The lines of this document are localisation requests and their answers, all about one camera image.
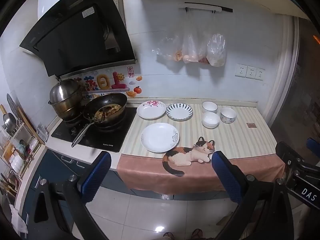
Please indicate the white plate grey flower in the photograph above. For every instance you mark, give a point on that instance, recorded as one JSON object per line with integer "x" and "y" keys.
{"x": 158, "y": 137}

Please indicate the black range hood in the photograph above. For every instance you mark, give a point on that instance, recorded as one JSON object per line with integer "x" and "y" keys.
{"x": 80, "y": 37}

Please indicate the stainless steel pot lid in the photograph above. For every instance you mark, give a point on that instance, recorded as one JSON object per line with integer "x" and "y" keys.
{"x": 65, "y": 91}

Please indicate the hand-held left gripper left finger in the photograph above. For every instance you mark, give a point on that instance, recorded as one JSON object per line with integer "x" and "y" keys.
{"x": 97, "y": 175}

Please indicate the wooden cutting board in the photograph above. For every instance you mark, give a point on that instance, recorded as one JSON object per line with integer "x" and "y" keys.
{"x": 26, "y": 123}

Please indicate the white bowl dark rim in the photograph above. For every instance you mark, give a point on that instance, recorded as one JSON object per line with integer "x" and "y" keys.
{"x": 209, "y": 107}

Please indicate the colourful wall stickers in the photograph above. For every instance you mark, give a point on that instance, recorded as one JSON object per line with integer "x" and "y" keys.
{"x": 117, "y": 80}

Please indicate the plain white bowl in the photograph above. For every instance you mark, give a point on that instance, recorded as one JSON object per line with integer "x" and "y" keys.
{"x": 210, "y": 121}

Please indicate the person's sandalled foot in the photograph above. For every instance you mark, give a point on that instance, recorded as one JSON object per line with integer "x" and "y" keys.
{"x": 168, "y": 236}
{"x": 197, "y": 234}

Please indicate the wall hook rail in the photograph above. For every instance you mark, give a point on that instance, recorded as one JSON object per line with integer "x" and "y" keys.
{"x": 200, "y": 5}

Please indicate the dark blue kitchen cabinet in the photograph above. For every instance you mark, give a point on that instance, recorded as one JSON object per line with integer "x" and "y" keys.
{"x": 57, "y": 165}

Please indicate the striped cat print mat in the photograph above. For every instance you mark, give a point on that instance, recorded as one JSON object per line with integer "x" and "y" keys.
{"x": 232, "y": 140}

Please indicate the clear plastic bag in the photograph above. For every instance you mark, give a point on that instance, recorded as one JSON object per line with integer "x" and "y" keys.
{"x": 217, "y": 51}
{"x": 203, "y": 58}
{"x": 166, "y": 48}
{"x": 190, "y": 48}

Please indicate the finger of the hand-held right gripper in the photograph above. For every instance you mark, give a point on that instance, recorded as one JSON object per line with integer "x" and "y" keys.
{"x": 286, "y": 153}
{"x": 313, "y": 143}

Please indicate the blue striped plate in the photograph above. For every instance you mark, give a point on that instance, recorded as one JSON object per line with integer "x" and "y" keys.
{"x": 179, "y": 111}

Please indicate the white towel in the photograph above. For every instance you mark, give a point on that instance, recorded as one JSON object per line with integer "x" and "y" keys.
{"x": 18, "y": 220}

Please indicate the black glass cooktop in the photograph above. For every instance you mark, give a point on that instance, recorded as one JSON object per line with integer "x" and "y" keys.
{"x": 110, "y": 140}

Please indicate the glass sliding door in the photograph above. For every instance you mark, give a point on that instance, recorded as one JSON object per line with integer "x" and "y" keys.
{"x": 307, "y": 92}

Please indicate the wooden dish rack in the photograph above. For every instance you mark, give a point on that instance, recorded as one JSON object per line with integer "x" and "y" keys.
{"x": 17, "y": 136}

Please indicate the white wall socket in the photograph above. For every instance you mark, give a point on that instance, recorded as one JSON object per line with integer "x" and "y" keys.
{"x": 260, "y": 74}
{"x": 250, "y": 72}
{"x": 241, "y": 70}

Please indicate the black wok with food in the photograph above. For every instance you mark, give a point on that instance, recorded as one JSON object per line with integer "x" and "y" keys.
{"x": 113, "y": 121}

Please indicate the blue patterned white bowl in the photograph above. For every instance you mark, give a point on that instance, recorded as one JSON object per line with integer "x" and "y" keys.
{"x": 228, "y": 117}

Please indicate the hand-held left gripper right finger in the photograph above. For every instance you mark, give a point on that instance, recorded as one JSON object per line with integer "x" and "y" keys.
{"x": 225, "y": 177}

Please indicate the pink floral white plate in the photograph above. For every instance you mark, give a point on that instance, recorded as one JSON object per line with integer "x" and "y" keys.
{"x": 150, "y": 112}

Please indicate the white door frame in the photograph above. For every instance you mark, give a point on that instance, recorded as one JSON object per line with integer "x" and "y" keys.
{"x": 287, "y": 67}

